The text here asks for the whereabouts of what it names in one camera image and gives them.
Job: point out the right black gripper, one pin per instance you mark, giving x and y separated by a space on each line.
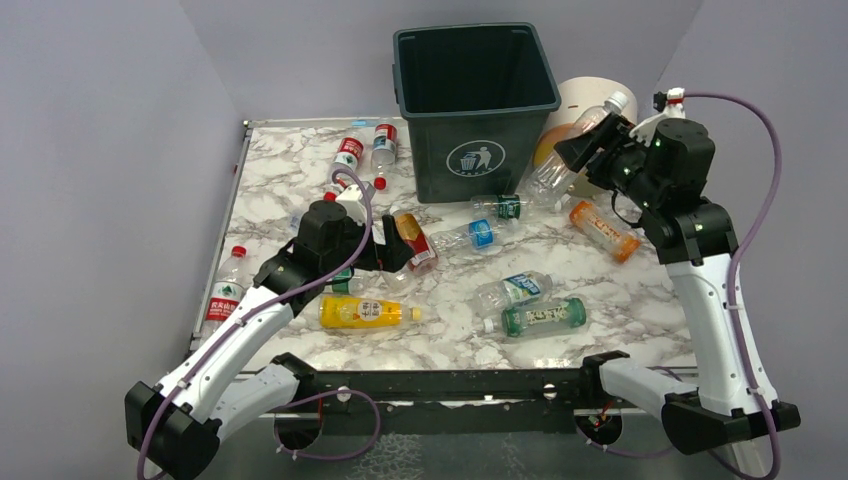
602 149

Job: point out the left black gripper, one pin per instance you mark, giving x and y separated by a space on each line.
385 240

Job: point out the large clear bottle white cap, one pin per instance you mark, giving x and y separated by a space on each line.
563 166

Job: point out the orange label bottle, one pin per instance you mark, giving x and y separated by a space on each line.
617 241

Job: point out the clear bottle blue-green label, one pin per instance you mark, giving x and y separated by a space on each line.
515 290

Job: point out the green tea bottle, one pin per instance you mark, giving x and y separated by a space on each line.
557 316

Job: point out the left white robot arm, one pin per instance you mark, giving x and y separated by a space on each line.
283 286

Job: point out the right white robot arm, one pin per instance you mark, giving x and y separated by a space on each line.
664 176

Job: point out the dark green trash bin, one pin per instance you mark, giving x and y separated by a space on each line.
475 98

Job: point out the clear square jasmine bottle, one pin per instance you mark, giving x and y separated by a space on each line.
399 281

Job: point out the red gold label bottle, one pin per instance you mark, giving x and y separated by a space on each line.
425 257

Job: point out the clear bottle green white label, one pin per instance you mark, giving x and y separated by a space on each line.
347 282

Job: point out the white round drawer cabinet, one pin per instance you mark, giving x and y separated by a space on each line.
577 94

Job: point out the yellow juice bottle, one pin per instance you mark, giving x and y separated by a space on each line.
345 312

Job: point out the clear bottle dark green label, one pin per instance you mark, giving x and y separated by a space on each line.
505 207

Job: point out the clear bottle blue label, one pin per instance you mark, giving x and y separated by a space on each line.
475 236

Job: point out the red label bottle right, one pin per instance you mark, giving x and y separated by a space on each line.
384 151

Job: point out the red label bottle left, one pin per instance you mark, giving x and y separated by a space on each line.
347 157

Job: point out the red cap bottle table edge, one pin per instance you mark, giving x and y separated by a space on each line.
228 288

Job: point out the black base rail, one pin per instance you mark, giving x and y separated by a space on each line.
306 402

